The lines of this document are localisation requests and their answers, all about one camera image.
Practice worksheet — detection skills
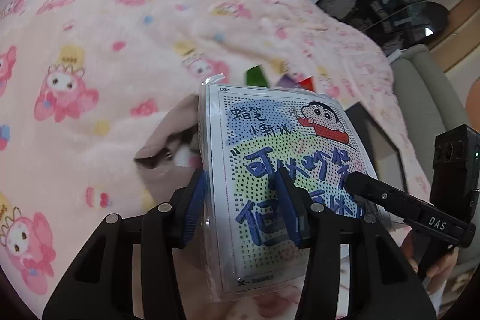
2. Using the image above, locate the beige printed cloth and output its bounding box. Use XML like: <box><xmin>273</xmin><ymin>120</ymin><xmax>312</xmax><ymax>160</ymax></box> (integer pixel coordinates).
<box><xmin>134</xmin><ymin>95</ymin><xmax>205</xmax><ymax>201</ymax></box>

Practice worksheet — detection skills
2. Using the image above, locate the black cardboard box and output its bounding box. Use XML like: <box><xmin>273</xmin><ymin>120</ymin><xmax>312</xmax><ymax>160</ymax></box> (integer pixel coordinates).
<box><xmin>341</xmin><ymin>103</ymin><xmax>407</xmax><ymax>193</ymax></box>

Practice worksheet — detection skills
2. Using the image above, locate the person's right hand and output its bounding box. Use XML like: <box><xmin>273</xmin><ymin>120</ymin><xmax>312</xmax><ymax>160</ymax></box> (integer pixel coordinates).
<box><xmin>403</xmin><ymin>229</ymin><xmax>460</xmax><ymax>282</ymax></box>

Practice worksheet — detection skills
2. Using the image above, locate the pink printed blanket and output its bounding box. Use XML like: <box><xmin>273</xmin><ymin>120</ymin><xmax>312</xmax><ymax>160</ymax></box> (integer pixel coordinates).
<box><xmin>0</xmin><ymin>0</ymin><xmax>432</xmax><ymax>320</ymax></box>

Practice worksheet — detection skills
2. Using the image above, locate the black glass table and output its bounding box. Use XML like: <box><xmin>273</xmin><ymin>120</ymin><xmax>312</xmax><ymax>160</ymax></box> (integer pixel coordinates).
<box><xmin>360</xmin><ymin>1</ymin><xmax>449</xmax><ymax>47</ymax></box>

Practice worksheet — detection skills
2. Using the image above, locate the grey sofa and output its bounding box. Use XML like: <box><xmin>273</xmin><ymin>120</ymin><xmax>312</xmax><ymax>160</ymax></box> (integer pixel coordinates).
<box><xmin>390</xmin><ymin>44</ymin><xmax>480</xmax><ymax>306</ymax></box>

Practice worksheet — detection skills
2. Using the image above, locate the purple box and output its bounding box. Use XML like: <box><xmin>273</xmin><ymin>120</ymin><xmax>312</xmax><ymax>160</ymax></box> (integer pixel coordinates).
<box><xmin>275</xmin><ymin>74</ymin><xmax>301</xmax><ymax>90</ymax></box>

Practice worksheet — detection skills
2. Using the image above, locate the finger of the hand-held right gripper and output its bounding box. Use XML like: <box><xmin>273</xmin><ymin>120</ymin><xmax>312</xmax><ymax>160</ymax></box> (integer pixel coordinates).
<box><xmin>344</xmin><ymin>171</ymin><xmax>426</xmax><ymax>227</ymax></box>

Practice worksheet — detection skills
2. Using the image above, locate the cartoon bead art packet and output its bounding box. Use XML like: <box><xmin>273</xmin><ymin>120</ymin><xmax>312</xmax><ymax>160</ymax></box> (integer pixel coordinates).
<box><xmin>197</xmin><ymin>74</ymin><xmax>379</xmax><ymax>304</ymax></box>

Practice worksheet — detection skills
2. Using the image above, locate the green packet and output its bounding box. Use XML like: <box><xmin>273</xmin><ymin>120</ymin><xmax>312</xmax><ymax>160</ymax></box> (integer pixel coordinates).
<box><xmin>245</xmin><ymin>66</ymin><xmax>271</xmax><ymax>87</ymax></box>

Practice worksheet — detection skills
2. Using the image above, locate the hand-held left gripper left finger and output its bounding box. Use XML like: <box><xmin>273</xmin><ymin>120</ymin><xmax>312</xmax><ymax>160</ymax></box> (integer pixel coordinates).
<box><xmin>42</xmin><ymin>167</ymin><xmax>211</xmax><ymax>320</ymax></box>

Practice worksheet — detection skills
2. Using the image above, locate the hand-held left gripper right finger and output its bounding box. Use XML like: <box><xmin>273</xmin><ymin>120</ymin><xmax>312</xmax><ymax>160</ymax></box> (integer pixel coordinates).
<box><xmin>275</xmin><ymin>167</ymin><xmax>437</xmax><ymax>320</ymax></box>

